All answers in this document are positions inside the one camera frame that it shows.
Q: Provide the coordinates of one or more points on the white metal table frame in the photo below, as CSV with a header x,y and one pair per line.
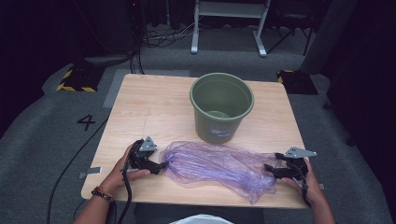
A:
x,y
230,9

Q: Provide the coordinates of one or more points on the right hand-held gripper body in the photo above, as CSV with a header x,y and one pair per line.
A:
x,y
297,161

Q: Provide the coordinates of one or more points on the green plastic bucket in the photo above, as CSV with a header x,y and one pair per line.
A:
x,y
204,93

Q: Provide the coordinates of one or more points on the person's right hand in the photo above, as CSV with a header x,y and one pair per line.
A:
x,y
313,186

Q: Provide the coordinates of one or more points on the black yellow striped base plate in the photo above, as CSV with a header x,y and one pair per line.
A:
x,y
297,82
81,79

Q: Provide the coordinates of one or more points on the black folding stand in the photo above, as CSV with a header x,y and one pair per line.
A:
x,y
292,18

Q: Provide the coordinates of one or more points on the small grey tape piece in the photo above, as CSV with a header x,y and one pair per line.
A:
x,y
322,186

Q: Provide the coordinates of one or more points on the purple translucent plastic bag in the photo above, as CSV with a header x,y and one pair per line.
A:
x,y
211,165

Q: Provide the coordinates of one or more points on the person's dark pants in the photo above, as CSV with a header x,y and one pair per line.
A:
x,y
149,214

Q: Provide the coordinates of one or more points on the person's white shirt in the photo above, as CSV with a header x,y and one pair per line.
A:
x,y
202,219

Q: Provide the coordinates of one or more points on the person's left hand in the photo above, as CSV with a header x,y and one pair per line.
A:
x,y
116,175

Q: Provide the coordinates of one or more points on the grey tape strip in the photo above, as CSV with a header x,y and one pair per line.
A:
x,y
91,171

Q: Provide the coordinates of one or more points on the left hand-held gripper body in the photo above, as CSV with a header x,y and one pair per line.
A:
x,y
140,155

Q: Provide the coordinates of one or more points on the black upright stand pole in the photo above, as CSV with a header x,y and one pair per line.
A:
x,y
137,31

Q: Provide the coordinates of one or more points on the grey slanted column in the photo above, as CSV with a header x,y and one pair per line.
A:
x,y
327,37

